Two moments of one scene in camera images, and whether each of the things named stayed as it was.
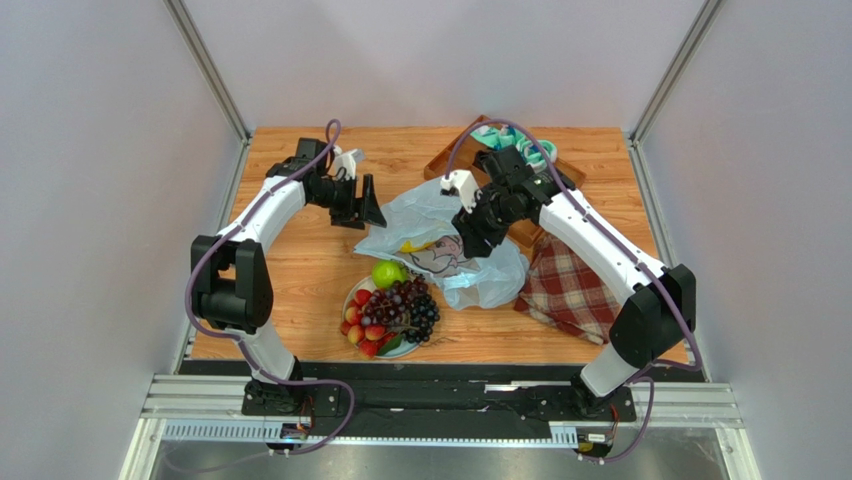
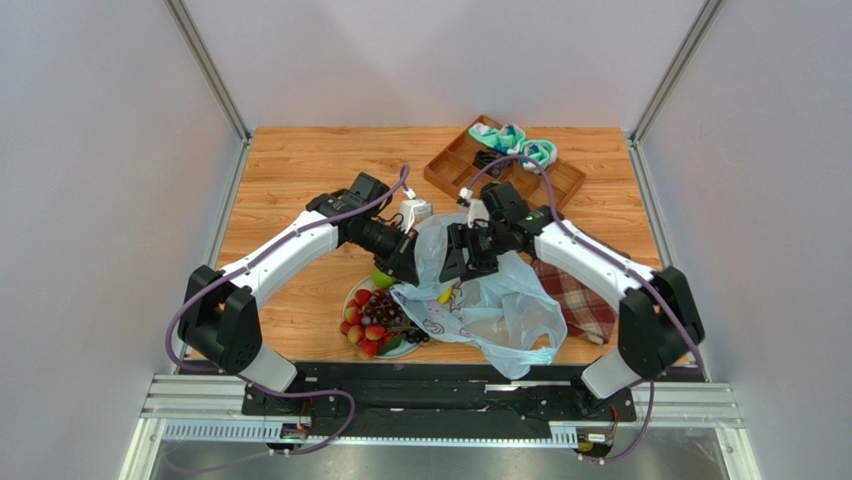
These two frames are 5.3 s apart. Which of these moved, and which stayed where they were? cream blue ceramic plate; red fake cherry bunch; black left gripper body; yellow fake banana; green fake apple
Moved: black left gripper body; yellow fake banana
Stayed: cream blue ceramic plate; green fake apple; red fake cherry bunch
